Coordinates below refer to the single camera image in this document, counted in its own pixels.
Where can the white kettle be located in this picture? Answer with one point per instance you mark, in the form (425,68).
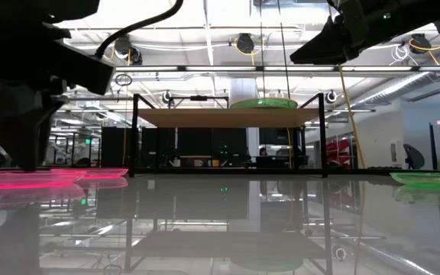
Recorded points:
(174,162)

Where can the silver ventilation duct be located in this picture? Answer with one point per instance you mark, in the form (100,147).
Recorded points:
(403,88)

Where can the black cabinet row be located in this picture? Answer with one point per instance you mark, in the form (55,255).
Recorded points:
(117,149)

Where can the dark office chair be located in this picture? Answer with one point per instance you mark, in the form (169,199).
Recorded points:
(414,156)

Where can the black overhead camera frame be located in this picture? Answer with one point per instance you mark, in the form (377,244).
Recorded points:
(199,98)

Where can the white wall device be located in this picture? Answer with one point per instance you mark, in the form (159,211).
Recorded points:
(393,152)

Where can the white mug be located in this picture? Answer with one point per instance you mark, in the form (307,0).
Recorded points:
(198,163)

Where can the long ceiling light bar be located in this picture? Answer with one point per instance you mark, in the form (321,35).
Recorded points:
(220,68)

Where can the yellow mug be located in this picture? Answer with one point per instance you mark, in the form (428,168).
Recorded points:
(215,163)

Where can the black upright pole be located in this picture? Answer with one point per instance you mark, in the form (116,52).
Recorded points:
(432,147)

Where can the black metal shelf frame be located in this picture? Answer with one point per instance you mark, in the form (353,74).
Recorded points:
(132,133)

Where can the green translucent plastic plate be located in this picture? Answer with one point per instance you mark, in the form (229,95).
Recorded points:
(430,180)
(266,103)

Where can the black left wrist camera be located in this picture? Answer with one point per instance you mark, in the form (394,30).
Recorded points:
(86,70)

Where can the red object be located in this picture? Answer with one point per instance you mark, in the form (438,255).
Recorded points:
(338,151)

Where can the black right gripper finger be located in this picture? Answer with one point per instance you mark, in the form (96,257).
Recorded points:
(327,47)

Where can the pink translucent plastic plate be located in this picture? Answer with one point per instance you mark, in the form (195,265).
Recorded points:
(105,173)
(52,180)

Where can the wooden shelf board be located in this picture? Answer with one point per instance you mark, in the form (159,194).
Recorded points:
(224,117)

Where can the black metal workstation frame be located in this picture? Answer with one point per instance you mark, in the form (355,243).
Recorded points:
(75,134)

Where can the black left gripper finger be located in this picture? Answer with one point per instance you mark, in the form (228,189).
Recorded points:
(44,133)
(25,141)

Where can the person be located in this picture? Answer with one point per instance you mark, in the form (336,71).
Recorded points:
(263,151)

